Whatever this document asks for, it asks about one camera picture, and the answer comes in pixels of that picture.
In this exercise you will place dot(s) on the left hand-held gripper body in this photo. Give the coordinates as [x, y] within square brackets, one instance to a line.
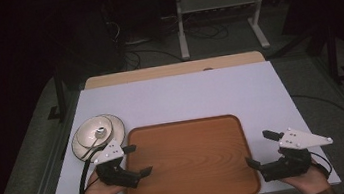
[108, 153]

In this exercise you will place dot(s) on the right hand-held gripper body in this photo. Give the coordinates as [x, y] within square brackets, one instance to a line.
[295, 141]

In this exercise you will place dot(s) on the person's right hand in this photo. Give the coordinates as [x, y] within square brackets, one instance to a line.
[309, 181]

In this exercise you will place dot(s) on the metal spoon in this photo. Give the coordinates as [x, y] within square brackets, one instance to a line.
[100, 132]

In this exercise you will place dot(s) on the stack of metal plates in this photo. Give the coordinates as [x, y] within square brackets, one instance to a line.
[119, 127]

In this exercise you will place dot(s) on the white bowl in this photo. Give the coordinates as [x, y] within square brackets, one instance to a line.
[89, 131]

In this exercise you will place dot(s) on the brown wooden tray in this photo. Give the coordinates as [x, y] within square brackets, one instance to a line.
[188, 162]

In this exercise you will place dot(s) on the white table board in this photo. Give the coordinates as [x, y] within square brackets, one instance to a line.
[176, 96]

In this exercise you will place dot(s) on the black metal stand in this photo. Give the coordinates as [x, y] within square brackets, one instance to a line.
[59, 91]
[333, 55]

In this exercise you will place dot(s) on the light wooden table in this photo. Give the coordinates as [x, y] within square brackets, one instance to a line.
[156, 72]

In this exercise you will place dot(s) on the white metal desk frame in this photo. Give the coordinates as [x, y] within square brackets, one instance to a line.
[180, 25]

